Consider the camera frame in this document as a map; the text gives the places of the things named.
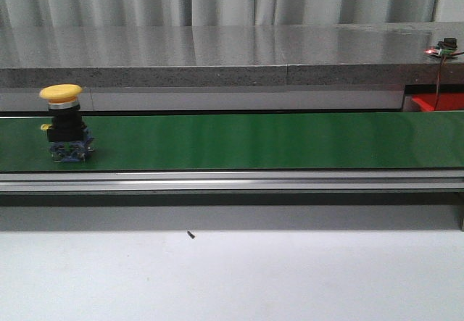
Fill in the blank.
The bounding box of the yellow mushroom push button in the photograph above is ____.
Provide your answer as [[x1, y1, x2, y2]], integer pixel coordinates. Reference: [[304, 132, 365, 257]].
[[39, 84, 94, 162]]

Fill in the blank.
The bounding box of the green conveyor belt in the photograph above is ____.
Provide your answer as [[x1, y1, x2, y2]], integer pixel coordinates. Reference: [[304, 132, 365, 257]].
[[1, 112, 463, 172]]

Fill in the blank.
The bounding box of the red plastic bin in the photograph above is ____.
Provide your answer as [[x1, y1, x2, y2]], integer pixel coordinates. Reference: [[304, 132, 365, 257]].
[[412, 93, 464, 112]]

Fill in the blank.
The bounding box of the small green circuit board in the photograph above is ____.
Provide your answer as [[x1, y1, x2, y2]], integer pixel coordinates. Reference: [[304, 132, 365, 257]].
[[424, 37, 463, 58]]

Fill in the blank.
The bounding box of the aluminium conveyor frame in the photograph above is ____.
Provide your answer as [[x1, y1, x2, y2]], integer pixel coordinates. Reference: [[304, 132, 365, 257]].
[[0, 168, 464, 232]]

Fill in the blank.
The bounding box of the red orange wire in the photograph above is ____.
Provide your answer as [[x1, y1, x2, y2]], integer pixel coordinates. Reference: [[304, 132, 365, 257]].
[[433, 54, 447, 112]]

